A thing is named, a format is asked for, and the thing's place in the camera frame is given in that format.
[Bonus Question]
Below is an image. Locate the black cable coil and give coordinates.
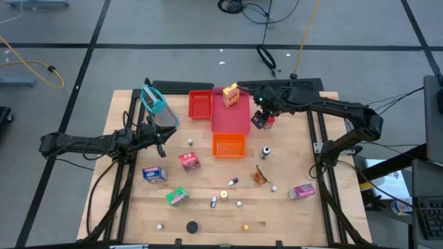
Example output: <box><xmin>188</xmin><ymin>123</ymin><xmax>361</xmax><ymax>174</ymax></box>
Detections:
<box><xmin>217</xmin><ymin>0</ymin><xmax>245</xmax><ymax>15</ymax></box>

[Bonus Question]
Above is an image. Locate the black flat panel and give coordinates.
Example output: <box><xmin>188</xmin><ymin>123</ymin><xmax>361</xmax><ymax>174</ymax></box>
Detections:
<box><xmin>151</xmin><ymin>80</ymin><xmax>215</xmax><ymax>94</ymax></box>

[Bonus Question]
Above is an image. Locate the looped yellow cable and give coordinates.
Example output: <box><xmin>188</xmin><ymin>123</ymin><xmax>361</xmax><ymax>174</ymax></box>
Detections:
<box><xmin>0</xmin><ymin>36</ymin><xmax>66</xmax><ymax>89</ymax></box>

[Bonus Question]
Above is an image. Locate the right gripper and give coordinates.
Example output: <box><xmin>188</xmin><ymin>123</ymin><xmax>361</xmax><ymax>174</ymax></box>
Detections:
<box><xmin>251</xmin><ymin>85</ymin><xmax>287</xmax><ymax>129</ymax></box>

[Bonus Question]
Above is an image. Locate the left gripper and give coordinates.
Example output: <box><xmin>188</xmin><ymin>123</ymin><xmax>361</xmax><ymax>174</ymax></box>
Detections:
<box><xmin>135</xmin><ymin>121</ymin><xmax>177</xmax><ymax>158</ymax></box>

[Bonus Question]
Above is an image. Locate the pink plastic tray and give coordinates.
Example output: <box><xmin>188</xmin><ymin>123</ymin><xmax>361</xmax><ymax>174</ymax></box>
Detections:
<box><xmin>210</xmin><ymin>86</ymin><xmax>251</xmax><ymax>136</ymax></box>

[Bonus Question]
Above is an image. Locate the pink Raisin Bran box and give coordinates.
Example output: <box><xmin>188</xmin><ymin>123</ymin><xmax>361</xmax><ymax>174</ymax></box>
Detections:
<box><xmin>287</xmin><ymin>183</ymin><xmax>316</xmax><ymax>201</ymax></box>

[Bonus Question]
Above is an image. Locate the blue cereal box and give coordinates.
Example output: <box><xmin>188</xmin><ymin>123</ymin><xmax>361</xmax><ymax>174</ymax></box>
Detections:
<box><xmin>142</xmin><ymin>166</ymin><xmax>168</xmax><ymax>184</ymax></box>

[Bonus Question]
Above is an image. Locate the red Froot Loops box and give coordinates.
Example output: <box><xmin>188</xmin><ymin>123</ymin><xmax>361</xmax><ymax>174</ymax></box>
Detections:
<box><xmin>178</xmin><ymin>151</ymin><xmax>201</xmax><ymax>173</ymax></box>

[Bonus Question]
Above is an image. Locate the black box-shaped object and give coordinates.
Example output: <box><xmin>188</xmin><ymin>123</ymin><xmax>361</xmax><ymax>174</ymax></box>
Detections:
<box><xmin>0</xmin><ymin>106</ymin><xmax>15</xmax><ymax>125</ymax></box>

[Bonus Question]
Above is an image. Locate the yellow cereal box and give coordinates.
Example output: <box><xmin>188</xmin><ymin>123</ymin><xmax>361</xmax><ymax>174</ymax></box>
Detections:
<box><xmin>222</xmin><ymin>83</ymin><xmax>241</xmax><ymax>109</ymax></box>

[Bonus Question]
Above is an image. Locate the orange plastic basket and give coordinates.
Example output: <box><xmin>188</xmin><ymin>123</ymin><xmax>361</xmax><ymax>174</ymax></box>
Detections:
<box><xmin>211</xmin><ymin>133</ymin><xmax>247</xmax><ymax>159</ymax></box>

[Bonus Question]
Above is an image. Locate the brown taco seasoning packet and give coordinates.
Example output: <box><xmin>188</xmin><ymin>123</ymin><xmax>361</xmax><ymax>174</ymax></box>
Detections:
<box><xmin>253</xmin><ymin>164</ymin><xmax>269</xmax><ymax>185</ymax></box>

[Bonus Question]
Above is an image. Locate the metal box grater teal handle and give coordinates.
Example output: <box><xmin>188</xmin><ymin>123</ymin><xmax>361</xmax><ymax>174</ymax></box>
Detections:
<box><xmin>140</xmin><ymin>84</ymin><xmax>181</xmax><ymax>129</ymax></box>

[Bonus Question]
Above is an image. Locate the straight yellow cable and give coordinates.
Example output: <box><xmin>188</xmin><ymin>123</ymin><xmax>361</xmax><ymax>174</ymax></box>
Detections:
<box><xmin>292</xmin><ymin>0</ymin><xmax>322</xmax><ymax>79</ymax></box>

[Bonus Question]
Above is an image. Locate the black perforated panel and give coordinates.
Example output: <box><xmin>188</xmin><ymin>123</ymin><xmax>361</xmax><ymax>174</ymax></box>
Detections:
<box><xmin>237</xmin><ymin>77</ymin><xmax>325</xmax><ymax>93</ymax></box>

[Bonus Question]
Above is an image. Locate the silver metal bracket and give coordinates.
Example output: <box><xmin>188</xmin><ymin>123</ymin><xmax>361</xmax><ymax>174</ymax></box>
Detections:
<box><xmin>313</xmin><ymin>141</ymin><xmax>329</xmax><ymax>155</ymax></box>

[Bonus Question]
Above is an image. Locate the black aluminium table frame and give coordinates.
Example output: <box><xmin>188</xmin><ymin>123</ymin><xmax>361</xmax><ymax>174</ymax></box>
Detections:
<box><xmin>82</xmin><ymin>88</ymin><xmax>373</xmax><ymax>248</ymax></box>

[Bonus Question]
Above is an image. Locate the white paper sheet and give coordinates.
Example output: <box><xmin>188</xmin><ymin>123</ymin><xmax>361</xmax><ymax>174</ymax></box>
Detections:
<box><xmin>363</xmin><ymin>158</ymin><xmax>411</xmax><ymax>201</ymax></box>

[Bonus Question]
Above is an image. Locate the grey flat panel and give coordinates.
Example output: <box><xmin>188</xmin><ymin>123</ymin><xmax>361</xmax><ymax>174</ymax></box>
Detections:
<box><xmin>422</xmin><ymin>75</ymin><xmax>443</xmax><ymax>163</ymax></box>

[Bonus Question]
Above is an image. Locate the grey laptop black keyboard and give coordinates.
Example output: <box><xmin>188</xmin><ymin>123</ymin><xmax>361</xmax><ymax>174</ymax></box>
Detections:
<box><xmin>411</xmin><ymin>158</ymin><xmax>443</xmax><ymax>249</ymax></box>

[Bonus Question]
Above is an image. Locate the green Apple Jacks box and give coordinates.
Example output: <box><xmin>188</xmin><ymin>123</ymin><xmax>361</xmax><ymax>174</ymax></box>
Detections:
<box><xmin>165</xmin><ymin>186</ymin><xmax>190</xmax><ymax>208</ymax></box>

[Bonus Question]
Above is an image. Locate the red plastic basket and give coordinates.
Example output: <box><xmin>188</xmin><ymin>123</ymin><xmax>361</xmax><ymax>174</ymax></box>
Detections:
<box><xmin>188</xmin><ymin>90</ymin><xmax>213</xmax><ymax>121</ymax></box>

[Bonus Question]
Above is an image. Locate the grey cart base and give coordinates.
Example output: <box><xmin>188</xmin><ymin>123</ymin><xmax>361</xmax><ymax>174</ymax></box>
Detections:
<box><xmin>0</xmin><ymin>75</ymin><xmax>37</xmax><ymax>88</ymax></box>
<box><xmin>3</xmin><ymin>0</ymin><xmax>70</xmax><ymax>8</ymax></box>

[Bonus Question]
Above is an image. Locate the black cable with loop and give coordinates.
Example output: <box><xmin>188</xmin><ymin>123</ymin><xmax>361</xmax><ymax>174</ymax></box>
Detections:
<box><xmin>255</xmin><ymin>0</ymin><xmax>278</xmax><ymax>79</ymax></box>

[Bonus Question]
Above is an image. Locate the black beam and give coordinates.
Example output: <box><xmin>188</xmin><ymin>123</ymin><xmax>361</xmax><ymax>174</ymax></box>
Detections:
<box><xmin>358</xmin><ymin>143</ymin><xmax>428</xmax><ymax>184</ymax></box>

